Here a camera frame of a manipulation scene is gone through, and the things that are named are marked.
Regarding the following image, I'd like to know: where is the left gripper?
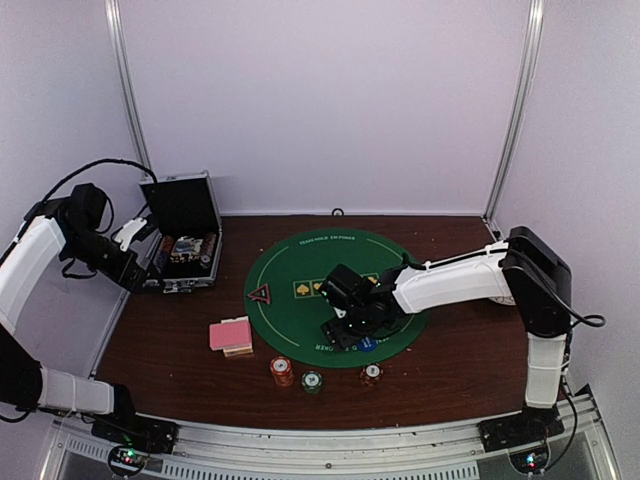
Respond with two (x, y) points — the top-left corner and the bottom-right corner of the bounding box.
(61, 227), (165, 294)

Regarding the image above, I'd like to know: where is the blue small blind button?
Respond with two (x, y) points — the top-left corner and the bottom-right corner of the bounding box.
(356, 337), (378, 353)

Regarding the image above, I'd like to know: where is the brown chip stack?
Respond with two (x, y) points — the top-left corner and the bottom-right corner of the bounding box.
(359, 363), (383, 386)

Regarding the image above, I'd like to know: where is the green chip stack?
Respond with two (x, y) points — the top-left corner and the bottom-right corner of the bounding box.
(301, 370), (323, 394)

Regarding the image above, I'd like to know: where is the orange chip stack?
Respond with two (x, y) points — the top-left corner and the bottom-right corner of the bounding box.
(270, 356), (294, 388)

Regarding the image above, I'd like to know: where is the red-backed card deck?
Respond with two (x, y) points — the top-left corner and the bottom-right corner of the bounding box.
(209, 320), (252, 351)

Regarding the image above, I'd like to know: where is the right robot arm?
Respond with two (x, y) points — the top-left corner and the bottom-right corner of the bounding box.
(318, 226), (572, 442)

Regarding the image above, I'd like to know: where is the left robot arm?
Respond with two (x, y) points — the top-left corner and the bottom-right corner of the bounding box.
(1, 183), (156, 444)

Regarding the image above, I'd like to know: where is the purple chip row in case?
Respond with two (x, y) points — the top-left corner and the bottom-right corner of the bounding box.
(153, 236), (175, 273)

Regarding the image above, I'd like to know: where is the aluminium poker case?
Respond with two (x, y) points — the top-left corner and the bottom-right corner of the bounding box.
(140, 170), (223, 294)

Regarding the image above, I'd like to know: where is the blue card deck in case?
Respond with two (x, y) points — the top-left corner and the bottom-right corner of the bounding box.
(170, 236), (203, 263)

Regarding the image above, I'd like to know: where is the round green poker mat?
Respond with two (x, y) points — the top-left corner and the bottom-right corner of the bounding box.
(244, 228), (429, 369)

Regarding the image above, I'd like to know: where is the brown chip row in case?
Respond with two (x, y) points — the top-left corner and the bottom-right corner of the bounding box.
(200, 232), (217, 266)

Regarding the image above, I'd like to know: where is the triangular all-in marker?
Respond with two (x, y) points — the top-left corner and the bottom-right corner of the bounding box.
(247, 284), (271, 305)

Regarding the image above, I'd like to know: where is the tan card box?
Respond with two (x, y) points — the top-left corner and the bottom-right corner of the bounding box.
(222, 316), (254, 358)

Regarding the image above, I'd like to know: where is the patterned ceramic plate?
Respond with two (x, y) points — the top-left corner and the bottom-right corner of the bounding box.
(489, 296), (516, 307)

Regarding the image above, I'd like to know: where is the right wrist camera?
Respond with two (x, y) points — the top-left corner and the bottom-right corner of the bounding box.
(319, 264), (374, 309)

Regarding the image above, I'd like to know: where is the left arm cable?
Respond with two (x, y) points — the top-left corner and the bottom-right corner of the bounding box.
(24, 158), (159, 221)

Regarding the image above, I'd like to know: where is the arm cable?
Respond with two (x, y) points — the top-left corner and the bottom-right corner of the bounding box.
(509, 244), (607, 329)
(24, 158), (159, 221)

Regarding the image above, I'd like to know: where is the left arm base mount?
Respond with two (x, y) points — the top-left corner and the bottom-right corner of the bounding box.
(91, 417), (179, 454)

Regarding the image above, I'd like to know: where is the aluminium front rail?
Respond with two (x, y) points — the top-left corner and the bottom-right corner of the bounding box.
(39, 384), (624, 480)

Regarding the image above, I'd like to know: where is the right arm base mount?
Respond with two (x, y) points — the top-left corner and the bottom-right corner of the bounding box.
(478, 415), (565, 453)

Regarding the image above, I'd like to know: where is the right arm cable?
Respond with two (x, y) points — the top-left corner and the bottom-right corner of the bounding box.
(509, 244), (607, 329)

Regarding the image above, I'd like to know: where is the left frame post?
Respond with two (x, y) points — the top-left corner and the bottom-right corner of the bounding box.
(104, 0), (152, 169)

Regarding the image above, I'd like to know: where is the frame post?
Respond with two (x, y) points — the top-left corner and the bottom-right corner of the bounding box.
(104, 0), (152, 169)
(483, 0), (546, 229)

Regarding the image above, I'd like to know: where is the right frame post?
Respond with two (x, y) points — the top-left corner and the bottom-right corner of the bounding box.
(483, 0), (546, 229)

